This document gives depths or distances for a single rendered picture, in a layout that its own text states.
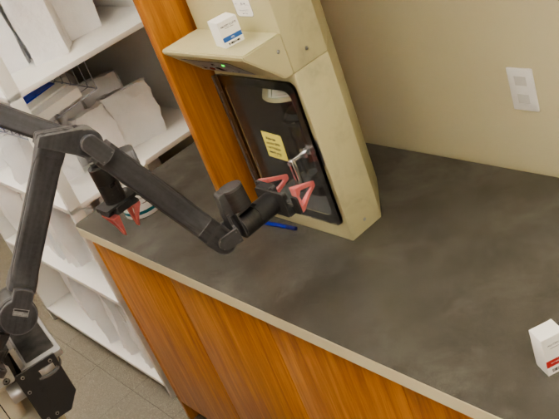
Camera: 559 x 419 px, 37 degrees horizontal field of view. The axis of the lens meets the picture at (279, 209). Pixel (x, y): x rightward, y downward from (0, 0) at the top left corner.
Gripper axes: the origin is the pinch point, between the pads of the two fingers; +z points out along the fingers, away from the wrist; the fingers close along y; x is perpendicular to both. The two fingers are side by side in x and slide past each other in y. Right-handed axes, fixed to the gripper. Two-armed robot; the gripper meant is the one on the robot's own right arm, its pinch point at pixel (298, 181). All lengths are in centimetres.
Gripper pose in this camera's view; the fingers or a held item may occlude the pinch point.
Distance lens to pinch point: 198.4
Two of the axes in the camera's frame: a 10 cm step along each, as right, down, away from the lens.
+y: -6.4, -2.0, 7.4
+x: 3.3, 8.0, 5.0
